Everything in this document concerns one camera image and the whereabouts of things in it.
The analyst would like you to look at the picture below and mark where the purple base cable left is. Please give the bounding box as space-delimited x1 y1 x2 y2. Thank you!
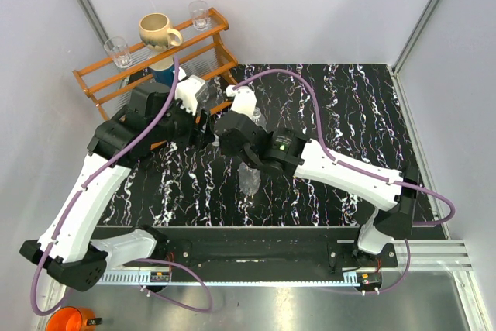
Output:
141 257 214 313

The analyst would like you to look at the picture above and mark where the clear drinking glass right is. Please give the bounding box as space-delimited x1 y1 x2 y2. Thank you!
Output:
188 0 210 32

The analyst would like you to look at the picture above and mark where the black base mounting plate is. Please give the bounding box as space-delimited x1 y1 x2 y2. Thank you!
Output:
106 225 400 274

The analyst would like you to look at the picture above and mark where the beige ceramic mug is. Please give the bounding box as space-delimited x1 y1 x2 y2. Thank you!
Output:
139 13 183 52

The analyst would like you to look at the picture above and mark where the clear drinking glass left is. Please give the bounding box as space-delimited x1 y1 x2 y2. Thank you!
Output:
104 36 133 69

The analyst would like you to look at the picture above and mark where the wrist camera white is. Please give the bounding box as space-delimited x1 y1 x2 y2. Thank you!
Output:
226 85 257 118
174 75 206 115

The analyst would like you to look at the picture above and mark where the orange cup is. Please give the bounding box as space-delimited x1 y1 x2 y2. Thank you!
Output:
45 306 102 331

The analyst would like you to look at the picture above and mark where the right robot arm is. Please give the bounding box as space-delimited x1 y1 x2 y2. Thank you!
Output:
214 112 419 267

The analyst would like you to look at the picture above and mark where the clear drinking glass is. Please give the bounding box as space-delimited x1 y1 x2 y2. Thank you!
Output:
188 0 210 32
104 36 133 69

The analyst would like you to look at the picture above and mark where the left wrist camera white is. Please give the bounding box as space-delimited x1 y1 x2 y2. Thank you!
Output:
174 75 206 115

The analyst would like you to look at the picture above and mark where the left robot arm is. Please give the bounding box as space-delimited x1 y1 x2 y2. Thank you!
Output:
19 75 208 291

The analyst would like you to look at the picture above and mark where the clear plastic bottle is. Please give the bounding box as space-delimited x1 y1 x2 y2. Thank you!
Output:
250 107 267 130
238 163 261 197

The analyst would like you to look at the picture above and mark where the orange wooden shelf rack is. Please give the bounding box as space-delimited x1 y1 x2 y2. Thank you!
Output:
73 8 238 119

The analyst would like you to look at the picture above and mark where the blue ceramic mug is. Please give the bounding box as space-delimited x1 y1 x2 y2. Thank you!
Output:
148 57 174 87

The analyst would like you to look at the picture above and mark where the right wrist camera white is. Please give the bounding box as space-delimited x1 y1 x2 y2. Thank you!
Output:
226 85 257 118

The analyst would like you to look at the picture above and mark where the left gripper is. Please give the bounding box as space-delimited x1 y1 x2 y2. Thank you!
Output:
150 93 216 152

